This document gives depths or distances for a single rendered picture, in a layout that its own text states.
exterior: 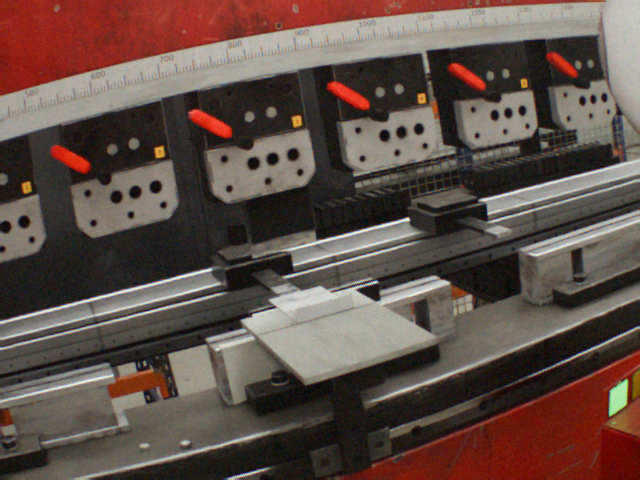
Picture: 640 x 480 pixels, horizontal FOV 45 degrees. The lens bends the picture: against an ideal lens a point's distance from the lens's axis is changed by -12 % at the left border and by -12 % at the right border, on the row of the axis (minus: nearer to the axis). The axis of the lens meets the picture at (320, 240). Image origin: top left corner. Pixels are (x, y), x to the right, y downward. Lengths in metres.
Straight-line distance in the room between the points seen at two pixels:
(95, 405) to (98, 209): 0.29
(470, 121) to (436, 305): 0.30
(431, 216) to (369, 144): 0.37
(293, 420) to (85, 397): 0.31
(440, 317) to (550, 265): 0.24
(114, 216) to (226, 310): 0.43
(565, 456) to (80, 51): 1.05
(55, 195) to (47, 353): 0.37
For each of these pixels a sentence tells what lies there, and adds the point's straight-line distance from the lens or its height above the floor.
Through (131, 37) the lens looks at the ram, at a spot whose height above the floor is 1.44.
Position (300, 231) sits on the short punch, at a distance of 1.26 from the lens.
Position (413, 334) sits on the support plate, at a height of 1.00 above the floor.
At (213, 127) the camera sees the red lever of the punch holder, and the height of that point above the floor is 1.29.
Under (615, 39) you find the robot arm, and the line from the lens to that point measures 0.52.
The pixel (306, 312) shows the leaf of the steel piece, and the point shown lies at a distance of 1.20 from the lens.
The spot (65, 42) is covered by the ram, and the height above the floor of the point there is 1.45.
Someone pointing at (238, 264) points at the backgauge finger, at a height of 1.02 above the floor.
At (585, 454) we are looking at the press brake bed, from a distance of 1.53.
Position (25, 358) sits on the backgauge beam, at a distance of 1.49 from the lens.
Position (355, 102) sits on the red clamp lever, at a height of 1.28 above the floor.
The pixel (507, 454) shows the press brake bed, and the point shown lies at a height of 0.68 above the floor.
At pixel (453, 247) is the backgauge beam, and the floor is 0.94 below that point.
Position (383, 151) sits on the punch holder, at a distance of 1.26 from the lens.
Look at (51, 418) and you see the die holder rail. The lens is 1.25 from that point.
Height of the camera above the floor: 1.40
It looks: 14 degrees down
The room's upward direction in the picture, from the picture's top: 9 degrees counter-clockwise
